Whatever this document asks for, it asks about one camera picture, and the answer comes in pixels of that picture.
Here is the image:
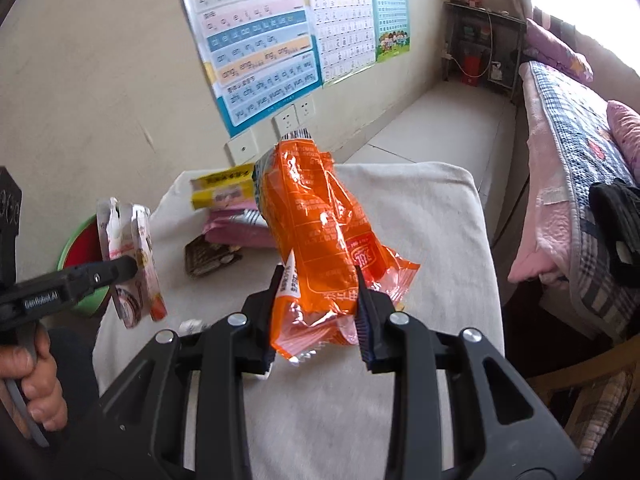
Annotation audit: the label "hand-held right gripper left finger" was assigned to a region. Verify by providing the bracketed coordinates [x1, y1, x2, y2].
[97, 262, 286, 480]

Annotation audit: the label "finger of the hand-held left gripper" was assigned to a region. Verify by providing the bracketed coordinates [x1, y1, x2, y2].
[64, 256, 140, 304]

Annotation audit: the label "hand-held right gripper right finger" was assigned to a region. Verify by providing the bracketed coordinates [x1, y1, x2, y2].
[352, 265, 583, 480]

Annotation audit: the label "green red plastic bin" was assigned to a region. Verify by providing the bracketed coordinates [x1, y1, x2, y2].
[56, 212, 113, 318]

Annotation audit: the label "pink white pouch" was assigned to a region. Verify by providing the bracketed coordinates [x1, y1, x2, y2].
[96, 197, 168, 330]

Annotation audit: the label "orange snack packet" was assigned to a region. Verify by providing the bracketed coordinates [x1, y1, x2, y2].
[254, 129, 421, 365]

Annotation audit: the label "person's left hand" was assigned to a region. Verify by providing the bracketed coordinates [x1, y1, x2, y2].
[0, 329, 69, 434]

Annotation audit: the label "brown packet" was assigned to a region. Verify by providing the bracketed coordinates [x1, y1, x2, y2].
[184, 236, 244, 278]

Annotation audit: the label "mauve striped pouch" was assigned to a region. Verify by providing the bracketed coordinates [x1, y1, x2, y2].
[202, 208, 276, 250]

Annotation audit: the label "yellow carton box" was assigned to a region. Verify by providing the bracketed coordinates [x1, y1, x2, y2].
[190, 162, 258, 212]

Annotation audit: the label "wooden chair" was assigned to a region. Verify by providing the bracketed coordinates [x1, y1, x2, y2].
[525, 340, 640, 441]

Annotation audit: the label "pink blanket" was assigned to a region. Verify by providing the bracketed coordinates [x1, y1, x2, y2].
[507, 95, 586, 286]

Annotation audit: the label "plaid chair cushion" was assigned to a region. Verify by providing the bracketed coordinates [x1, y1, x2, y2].
[565, 375, 636, 441]

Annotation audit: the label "bed with plaid quilt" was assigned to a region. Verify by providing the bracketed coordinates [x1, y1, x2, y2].
[520, 60, 640, 341]

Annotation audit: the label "black clothes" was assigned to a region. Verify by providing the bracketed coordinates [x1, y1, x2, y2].
[589, 177, 640, 288]

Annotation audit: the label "dark metal shelf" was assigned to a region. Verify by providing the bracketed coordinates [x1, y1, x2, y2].
[442, 0, 527, 96]

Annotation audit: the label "pink floral pillow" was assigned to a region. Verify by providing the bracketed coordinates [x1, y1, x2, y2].
[606, 100, 640, 181]

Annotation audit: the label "purple pillow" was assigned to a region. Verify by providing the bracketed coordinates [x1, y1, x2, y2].
[525, 7, 593, 83]

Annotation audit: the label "white wall plate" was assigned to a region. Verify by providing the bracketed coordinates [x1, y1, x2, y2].
[225, 130, 258, 163]

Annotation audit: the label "white double wall socket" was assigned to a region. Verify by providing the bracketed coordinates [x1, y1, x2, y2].
[272, 95, 316, 136]

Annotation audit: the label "blue-bordered letter wall poster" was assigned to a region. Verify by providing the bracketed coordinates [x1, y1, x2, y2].
[172, 0, 323, 138]

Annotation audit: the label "white table wall poster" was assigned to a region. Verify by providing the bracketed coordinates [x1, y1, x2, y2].
[302, 0, 377, 87]

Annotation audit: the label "cream power cable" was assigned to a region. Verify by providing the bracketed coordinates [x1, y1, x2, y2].
[447, 10, 495, 81]

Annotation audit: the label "green-bordered chart wall poster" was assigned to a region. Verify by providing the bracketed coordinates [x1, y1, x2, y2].
[369, 0, 412, 63]

